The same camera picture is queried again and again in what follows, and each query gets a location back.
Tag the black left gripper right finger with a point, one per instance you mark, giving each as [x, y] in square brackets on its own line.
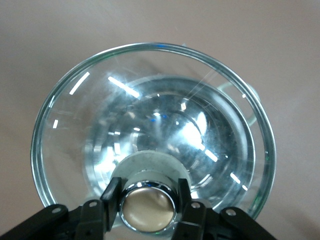
[200, 222]

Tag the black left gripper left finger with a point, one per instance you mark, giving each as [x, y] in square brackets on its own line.
[92, 220]

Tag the glass lid with gold knob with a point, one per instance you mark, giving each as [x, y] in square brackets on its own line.
[75, 125]

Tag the brown table cloth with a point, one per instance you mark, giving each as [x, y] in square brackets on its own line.
[50, 37]

